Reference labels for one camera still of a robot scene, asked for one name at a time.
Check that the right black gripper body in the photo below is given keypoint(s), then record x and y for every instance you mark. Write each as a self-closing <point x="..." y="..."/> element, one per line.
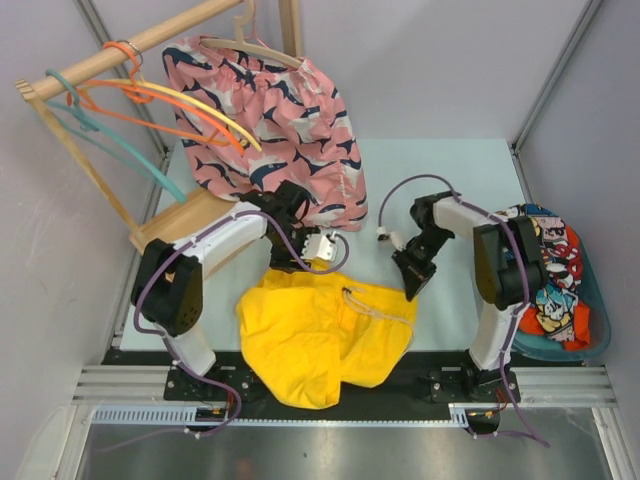
<point x="418" y="258"/>

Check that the yellow shorts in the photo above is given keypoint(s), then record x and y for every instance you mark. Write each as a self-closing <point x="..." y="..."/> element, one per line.
<point x="304" y="322"/>

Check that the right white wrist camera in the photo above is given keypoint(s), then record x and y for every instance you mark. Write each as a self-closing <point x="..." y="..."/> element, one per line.
<point x="394" y="237"/>

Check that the pink shark print shorts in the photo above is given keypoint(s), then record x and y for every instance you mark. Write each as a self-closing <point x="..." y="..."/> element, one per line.
<point x="297" y="116"/>

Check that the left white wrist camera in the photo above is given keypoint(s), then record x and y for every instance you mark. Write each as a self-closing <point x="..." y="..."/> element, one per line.
<point x="320" y="246"/>

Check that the yellow hanger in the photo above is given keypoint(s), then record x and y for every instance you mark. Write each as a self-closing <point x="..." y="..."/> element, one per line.
<point x="200" y="102"/>

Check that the beige hanger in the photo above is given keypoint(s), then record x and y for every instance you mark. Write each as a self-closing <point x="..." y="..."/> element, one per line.
<point x="247" y="40"/>

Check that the wooden clothes rack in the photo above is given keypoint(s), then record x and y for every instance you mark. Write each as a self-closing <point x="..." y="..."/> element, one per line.
<point x="178" y="220"/>

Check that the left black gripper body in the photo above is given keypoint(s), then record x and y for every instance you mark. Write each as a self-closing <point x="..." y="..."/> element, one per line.
<point x="281" y="253"/>

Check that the orange hanger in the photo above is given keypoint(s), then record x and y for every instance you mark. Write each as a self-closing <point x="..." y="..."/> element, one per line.
<point x="133" y="54"/>

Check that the aluminium frame rail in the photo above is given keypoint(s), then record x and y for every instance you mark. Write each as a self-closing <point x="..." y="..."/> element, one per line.
<point x="553" y="387"/>

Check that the white slotted cable duct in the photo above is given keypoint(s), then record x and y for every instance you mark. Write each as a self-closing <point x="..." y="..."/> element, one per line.
<point x="205" y="418"/>

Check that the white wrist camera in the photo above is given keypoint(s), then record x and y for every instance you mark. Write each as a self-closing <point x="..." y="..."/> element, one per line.
<point x="320" y="246"/>
<point x="394" y="237"/>

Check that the colourful cartoon print shorts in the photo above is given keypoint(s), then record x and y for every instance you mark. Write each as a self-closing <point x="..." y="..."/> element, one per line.
<point x="560" y="250"/>

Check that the teal laundry basket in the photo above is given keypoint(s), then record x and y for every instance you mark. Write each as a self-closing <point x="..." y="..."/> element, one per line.
<point x="566" y="320"/>

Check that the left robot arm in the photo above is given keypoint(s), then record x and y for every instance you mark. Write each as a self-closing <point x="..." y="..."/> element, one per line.
<point x="168" y="291"/>

